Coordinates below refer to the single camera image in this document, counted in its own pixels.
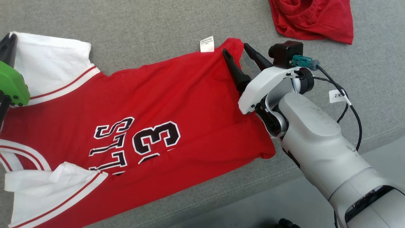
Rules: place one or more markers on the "red jersey white sleeves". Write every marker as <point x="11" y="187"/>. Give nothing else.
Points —
<point x="177" y="101"/>

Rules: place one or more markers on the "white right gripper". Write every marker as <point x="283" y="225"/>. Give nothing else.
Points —
<point x="265" y="84"/>

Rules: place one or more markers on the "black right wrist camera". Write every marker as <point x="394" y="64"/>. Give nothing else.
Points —
<point x="284" y="53"/>

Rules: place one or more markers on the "red shorts white trim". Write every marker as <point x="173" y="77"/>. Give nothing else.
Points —
<point x="316" y="22"/>

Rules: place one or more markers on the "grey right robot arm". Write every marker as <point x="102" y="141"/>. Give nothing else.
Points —
<point x="322" y="148"/>

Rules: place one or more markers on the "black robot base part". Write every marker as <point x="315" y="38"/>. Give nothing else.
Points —
<point x="286" y="223"/>

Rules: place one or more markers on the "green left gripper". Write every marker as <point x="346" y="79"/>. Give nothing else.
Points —
<point x="14" y="85"/>

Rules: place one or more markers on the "grey fabric cushion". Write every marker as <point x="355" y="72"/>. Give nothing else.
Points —
<point x="126" y="19"/>

